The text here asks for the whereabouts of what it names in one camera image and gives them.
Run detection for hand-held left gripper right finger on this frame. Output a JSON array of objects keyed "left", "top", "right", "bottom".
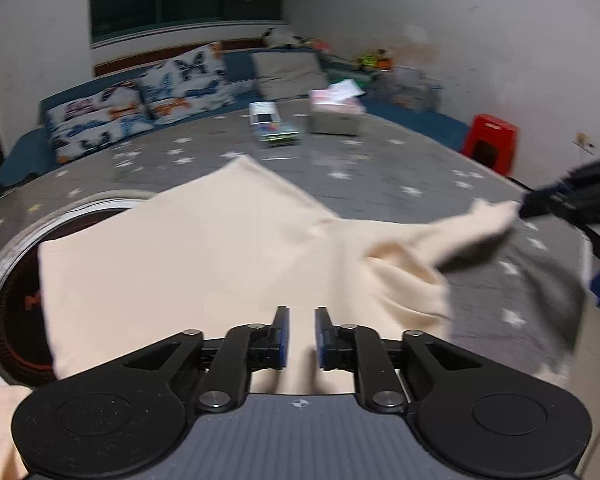
[{"left": 315, "top": 306, "right": 482, "bottom": 414}]

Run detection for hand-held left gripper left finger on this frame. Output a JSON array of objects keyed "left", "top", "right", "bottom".
[{"left": 122, "top": 305, "right": 291, "bottom": 414}]

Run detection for cream garment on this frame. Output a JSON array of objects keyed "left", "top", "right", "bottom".
[{"left": 0, "top": 155, "right": 523, "bottom": 480}]

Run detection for red plastic stool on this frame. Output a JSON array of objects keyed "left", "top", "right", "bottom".
[{"left": 461, "top": 113, "right": 521, "bottom": 177}]

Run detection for blue sofa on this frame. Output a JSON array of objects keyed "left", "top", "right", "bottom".
[{"left": 0, "top": 46, "right": 472, "bottom": 187}]

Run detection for grey star-printed table cover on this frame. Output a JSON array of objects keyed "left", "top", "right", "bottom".
[{"left": 0, "top": 110, "right": 595, "bottom": 391}]

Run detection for clear storage bin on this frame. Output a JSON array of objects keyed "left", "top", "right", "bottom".
[{"left": 379, "top": 66, "right": 444, "bottom": 112}]

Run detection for clear box with colourful items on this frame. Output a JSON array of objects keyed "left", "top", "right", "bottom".
[{"left": 252, "top": 122, "right": 302, "bottom": 149}]

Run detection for orange and yellow plush toys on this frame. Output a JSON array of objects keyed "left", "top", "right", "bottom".
[{"left": 356, "top": 49, "right": 394, "bottom": 73}]

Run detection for white flat device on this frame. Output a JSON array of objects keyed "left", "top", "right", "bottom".
[{"left": 248, "top": 101, "right": 282, "bottom": 129}]

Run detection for white tissue box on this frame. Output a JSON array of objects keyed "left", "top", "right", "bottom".
[{"left": 306, "top": 80, "right": 367, "bottom": 137}]

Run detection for grey pillow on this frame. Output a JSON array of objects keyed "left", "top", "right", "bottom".
[{"left": 250, "top": 50, "right": 331, "bottom": 102}]

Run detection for butterfly print pillow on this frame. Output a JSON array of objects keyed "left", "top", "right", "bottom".
[
  {"left": 44, "top": 81, "right": 154, "bottom": 164},
  {"left": 136, "top": 41, "right": 237, "bottom": 126}
]

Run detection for round black cooker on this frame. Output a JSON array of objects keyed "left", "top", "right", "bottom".
[{"left": 0, "top": 189, "right": 156, "bottom": 388}]

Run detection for white plush toy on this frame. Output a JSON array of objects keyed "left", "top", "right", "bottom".
[{"left": 261, "top": 26, "right": 302, "bottom": 49}]

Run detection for wall socket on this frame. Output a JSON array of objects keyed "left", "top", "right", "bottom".
[{"left": 574, "top": 131, "right": 599, "bottom": 155}]

